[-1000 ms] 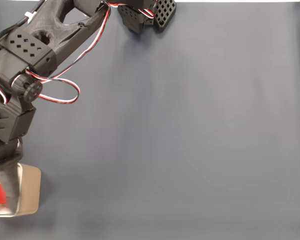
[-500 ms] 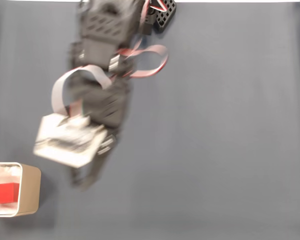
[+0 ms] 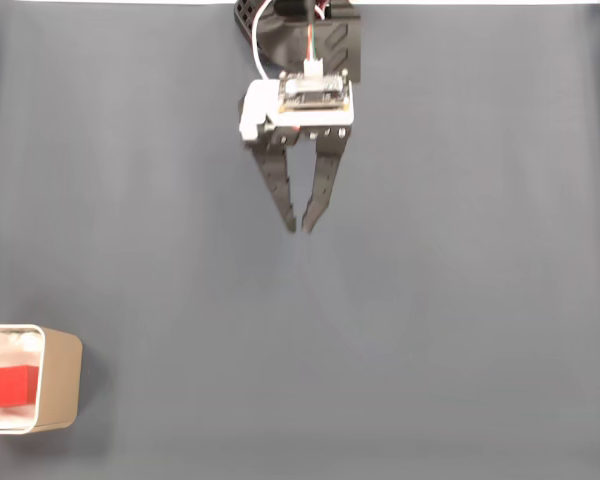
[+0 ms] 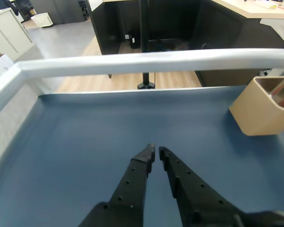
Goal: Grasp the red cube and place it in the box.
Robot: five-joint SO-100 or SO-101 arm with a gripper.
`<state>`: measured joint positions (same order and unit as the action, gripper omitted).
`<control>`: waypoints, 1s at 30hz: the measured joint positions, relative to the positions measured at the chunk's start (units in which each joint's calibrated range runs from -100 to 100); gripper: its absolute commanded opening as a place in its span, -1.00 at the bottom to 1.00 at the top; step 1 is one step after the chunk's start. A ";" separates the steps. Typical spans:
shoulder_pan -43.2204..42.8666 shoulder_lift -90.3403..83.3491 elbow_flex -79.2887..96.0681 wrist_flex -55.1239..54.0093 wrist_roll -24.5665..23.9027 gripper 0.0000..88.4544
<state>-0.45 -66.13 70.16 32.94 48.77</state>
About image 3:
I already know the red cube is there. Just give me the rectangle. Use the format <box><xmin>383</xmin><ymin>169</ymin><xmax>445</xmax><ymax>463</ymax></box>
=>
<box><xmin>0</xmin><ymin>364</ymin><xmax>41</xmax><ymax>409</ymax></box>

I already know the beige plastic box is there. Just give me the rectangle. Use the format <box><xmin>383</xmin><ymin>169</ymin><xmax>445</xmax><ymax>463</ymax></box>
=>
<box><xmin>0</xmin><ymin>323</ymin><xmax>84</xmax><ymax>435</ymax></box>

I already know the white padding paper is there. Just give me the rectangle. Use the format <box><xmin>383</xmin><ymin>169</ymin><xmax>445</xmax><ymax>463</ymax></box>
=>
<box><xmin>0</xmin><ymin>327</ymin><xmax>44</xmax><ymax>431</ymax></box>

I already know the black camera cable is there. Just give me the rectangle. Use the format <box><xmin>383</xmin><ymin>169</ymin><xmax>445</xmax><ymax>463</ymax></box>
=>
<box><xmin>302</xmin><ymin>0</ymin><xmax>326</xmax><ymax>76</ymax></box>

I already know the camera board on white mount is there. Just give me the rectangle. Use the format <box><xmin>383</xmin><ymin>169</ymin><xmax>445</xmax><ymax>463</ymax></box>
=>
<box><xmin>238</xmin><ymin>69</ymin><xmax>356</xmax><ymax>142</ymax></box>

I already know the red white black servo wire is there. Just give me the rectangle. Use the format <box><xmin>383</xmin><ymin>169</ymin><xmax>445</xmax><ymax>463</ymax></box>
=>
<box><xmin>251</xmin><ymin>0</ymin><xmax>277</xmax><ymax>81</ymax></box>

